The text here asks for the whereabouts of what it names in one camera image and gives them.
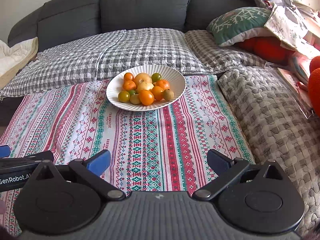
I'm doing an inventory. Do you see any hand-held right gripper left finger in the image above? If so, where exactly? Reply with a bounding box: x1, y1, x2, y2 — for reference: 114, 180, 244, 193
30, 149, 127, 202

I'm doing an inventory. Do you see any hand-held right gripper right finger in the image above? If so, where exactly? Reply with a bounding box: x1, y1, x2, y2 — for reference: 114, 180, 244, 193
192, 149, 285, 202

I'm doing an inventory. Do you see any green-orange tomato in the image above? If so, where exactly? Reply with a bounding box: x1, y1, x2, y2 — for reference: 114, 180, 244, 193
118, 90, 131, 103

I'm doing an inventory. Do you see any small tangerine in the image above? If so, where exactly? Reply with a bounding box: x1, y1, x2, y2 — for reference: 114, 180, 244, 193
122, 79, 137, 91

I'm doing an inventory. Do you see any pale yellow round pear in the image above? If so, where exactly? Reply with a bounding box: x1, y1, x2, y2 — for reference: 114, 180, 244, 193
137, 81, 155, 93

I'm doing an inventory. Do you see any white ribbed plate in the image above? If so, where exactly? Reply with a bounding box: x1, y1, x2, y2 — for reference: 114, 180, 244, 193
106, 65, 187, 112

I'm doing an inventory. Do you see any golden yellow round pear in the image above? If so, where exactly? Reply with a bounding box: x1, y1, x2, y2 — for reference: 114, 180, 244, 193
134, 72, 153, 85

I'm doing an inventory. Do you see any large tangerine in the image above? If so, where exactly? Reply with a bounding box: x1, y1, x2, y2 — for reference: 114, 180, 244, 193
156, 79, 171, 90

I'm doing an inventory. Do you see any red green patterned tablecloth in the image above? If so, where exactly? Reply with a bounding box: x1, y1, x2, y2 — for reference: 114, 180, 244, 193
0, 74, 255, 238

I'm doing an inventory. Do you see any brown checkered quilt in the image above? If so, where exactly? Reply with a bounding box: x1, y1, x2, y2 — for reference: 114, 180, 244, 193
217, 66, 320, 238

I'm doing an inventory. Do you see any white blanket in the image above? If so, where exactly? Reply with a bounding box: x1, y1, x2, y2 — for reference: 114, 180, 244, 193
0, 37, 39, 89

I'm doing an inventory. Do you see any brown checkered pillow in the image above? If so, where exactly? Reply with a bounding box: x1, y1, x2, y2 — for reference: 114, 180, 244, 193
184, 29, 265, 74

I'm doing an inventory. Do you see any clear acrylic tray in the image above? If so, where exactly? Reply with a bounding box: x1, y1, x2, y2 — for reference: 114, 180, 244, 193
265, 61, 320, 119

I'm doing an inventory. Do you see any orange plush toy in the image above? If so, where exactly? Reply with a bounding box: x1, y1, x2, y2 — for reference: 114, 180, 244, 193
307, 56, 320, 117

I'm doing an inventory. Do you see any pink patterned book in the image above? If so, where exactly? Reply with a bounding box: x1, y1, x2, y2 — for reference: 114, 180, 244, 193
276, 55, 310, 85

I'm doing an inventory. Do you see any red cushion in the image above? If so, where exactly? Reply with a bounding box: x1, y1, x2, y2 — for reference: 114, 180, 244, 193
236, 37, 297, 64

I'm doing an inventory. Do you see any green snowflake cushion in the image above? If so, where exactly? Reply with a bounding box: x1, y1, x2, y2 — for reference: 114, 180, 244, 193
206, 7, 273, 47

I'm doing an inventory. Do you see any white floral cloth bag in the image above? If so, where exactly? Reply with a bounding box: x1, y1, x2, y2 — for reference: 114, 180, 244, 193
264, 4, 309, 50

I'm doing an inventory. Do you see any dark grey sofa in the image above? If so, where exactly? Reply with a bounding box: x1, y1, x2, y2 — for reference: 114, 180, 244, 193
7, 0, 258, 47

